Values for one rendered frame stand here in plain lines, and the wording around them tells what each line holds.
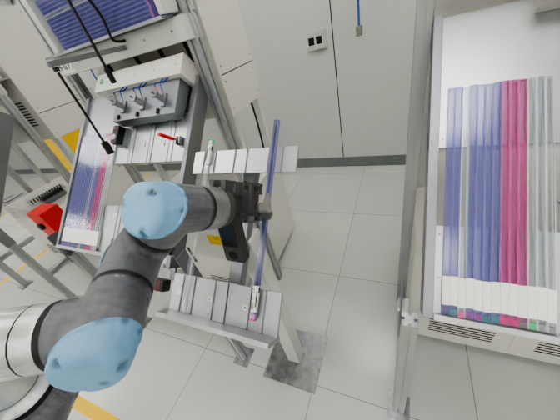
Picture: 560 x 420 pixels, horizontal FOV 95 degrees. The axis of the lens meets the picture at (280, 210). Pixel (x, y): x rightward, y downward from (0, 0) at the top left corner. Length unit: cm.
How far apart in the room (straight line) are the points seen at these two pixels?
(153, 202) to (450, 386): 130
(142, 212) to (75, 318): 13
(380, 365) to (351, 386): 16
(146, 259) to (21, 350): 14
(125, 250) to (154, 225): 8
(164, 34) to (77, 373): 100
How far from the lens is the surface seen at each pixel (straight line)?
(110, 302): 36
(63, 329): 36
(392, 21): 233
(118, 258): 40
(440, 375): 142
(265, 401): 140
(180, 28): 108
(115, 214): 124
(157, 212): 34
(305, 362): 141
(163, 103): 108
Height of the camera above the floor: 129
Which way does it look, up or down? 35 degrees down
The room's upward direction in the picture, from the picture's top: 16 degrees counter-clockwise
